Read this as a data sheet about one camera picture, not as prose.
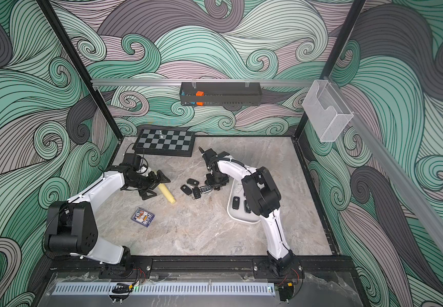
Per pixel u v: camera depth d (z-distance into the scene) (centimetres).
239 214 88
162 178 81
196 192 94
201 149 86
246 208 88
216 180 85
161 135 114
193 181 98
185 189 95
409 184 52
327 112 76
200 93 87
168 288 70
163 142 114
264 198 54
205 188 95
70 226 89
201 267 75
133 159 73
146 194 82
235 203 90
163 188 93
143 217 85
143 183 75
